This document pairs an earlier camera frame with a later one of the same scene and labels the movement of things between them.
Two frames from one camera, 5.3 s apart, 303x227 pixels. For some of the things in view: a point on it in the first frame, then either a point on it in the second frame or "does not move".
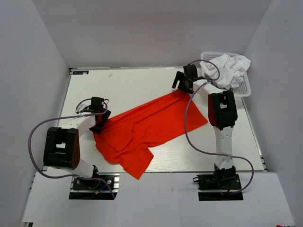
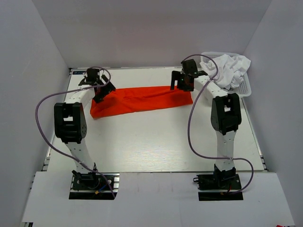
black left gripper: x=105 y=117 → x=107 y=89
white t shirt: x=231 y=69 does not move
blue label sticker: x=80 y=72 does not move
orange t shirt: x=126 y=136 → x=132 y=99
